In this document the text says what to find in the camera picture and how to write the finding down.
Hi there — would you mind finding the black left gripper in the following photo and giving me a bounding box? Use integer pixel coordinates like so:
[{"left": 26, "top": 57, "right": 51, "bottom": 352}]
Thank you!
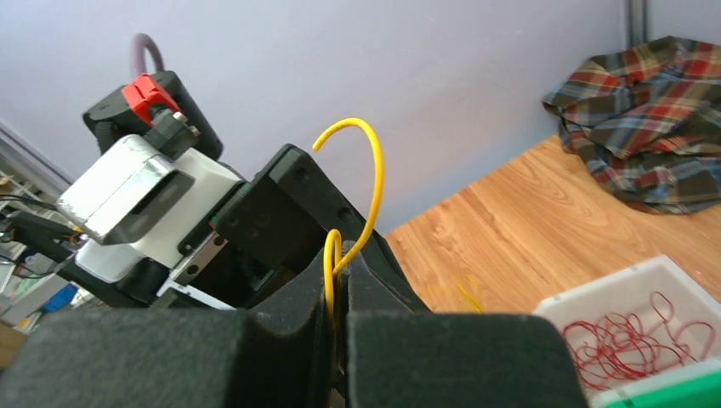
[{"left": 157, "top": 143, "right": 406, "bottom": 311}]

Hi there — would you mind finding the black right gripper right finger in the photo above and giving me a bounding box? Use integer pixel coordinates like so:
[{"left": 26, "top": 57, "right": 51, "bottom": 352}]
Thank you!
[{"left": 340, "top": 242, "right": 588, "bottom": 407}]

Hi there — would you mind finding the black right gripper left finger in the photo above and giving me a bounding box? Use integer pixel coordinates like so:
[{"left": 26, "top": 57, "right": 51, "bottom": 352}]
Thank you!
[{"left": 1, "top": 255, "right": 332, "bottom": 407}]

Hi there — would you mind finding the yellow cable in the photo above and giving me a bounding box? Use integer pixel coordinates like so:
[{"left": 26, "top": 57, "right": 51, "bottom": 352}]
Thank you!
[{"left": 311, "top": 116, "right": 485, "bottom": 331}]

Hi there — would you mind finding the red cable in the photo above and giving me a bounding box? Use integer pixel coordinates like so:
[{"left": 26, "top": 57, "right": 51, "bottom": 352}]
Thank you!
[{"left": 562, "top": 292, "right": 717, "bottom": 391}]

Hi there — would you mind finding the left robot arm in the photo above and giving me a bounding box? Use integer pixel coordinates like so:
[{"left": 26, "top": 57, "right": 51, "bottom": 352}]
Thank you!
[{"left": 1, "top": 71, "right": 416, "bottom": 309}]

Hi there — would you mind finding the white plastic bin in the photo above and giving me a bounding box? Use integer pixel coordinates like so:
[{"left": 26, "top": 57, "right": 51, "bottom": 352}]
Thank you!
[{"left": 534, "top": 256, "right": 720, "bottom": 407}]

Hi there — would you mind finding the green plastic bin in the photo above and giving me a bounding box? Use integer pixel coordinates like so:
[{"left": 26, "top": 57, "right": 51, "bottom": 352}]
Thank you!
[{"left": 607, "top": 371, "right": 720, "bottom": 408}]

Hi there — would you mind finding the plaid cloth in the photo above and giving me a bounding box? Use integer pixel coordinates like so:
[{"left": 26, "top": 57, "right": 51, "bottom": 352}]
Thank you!
[{"left": 542, "top": 37, "right": 720, "bottom": 214}]

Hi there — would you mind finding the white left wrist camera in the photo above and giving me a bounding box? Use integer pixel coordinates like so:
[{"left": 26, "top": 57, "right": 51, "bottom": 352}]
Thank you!
[{"left": 56, "top": 134, "right": 241, "bottom": 284}]

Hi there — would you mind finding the aluminium frame profile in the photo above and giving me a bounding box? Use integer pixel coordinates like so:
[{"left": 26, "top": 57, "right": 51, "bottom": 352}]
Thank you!
[{"left": 624, "top": 0, "right": 650, "bottom": 48}]

